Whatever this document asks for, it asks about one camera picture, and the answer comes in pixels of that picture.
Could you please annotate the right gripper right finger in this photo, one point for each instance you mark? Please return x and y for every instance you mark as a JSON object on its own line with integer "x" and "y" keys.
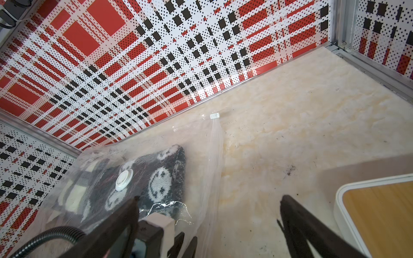
{"x": 302, "y": 230}

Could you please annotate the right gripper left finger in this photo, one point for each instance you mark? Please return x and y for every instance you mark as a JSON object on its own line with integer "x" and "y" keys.
{"x": 113, "y": 238}

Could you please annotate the black smiley pattern scarf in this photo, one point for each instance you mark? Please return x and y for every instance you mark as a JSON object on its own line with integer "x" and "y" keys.
{"x": 158, "y": 180}

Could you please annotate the clear plastic vacuum bag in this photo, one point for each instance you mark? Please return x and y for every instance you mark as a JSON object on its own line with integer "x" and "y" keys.
{"x": 158, "y": 236}

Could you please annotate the grey white plaid scarf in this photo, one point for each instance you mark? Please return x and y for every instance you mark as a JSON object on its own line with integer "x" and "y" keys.
{"x": 70, "y": 199}

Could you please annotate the white bag zip slider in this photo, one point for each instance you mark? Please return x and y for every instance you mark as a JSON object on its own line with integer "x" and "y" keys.
{"x": 215, "y": 116}

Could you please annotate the white wooden top tray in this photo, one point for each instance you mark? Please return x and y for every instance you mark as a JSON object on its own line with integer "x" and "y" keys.
{"x": 376, "y": 216}

